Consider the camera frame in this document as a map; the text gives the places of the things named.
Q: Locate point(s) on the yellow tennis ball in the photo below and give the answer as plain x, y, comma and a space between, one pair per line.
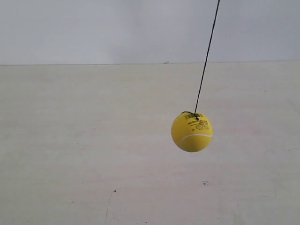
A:
192, 132

